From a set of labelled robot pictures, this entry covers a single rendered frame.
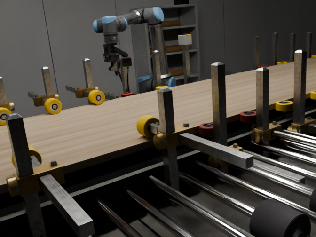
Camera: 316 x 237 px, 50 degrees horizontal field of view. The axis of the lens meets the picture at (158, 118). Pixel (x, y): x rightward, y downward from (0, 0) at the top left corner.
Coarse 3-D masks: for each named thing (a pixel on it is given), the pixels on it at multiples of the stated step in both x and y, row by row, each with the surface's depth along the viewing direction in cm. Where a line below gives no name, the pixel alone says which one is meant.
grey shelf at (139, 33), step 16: (176, 16) 532; (192, 16) 509; (144, 32) 463; (176, 32) 537; (192, 32) 517; (144, 48) 474; (192, 48) 525; (144, 64) 484; (176, 64) 549; (192, 64) 534; (176, 80) 555; (192, 80) 543
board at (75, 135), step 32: (288, 64) 275; (128, 96) 206; (192, 96) 190; (288, 96) 171; (0, 128) 159; (32, 128) 154; (64, 128) 150; (96, 128) 145; (128, 128) 141; (0, 160) 118; (64, 160) 112; (96, 160) 114; (0, 192) 98
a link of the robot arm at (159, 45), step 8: (144, 8) 274; (152, 8) 270; (160, 8) 272; (144, 16) 272; (152, 16) 269; (160, 16) 271; (152, 24) 272; (160, 24) 274; (152, 32) 276; (160, 32) 276; (152, 40) 279; (160, 40) 278; (152, 48) 284; (160, 48) 281; (160, 56) 283; (160, 64) 286; (160, 72) 289; (168, 72) 293; (168, 80) 291
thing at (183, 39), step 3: (180, 36) 239; (183, 36) 236; (186, 36) 237; (189, 36) 238; (180, 39) 240; (183, 39) 237; (186, 39) 238; (189, 39) 239; (180, 42) 241; (183, 42) 237; (186, 42) 238; (189, 42) 239
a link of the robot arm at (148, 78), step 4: (144, 76) 303; (148, 76) 298; (152, 76) 300; (140, 80) 300; (144, 80) 298; (148, 80) 298; (152, 80) 297; (140, 84) 301; (144, 84) 299; (148, 84) 298; (152, 84) 296; (140, 88) 303; (144, 88) 300; (148, 88) 299; (152, 88) 297; (140, 92) 304; (144, 92) 301
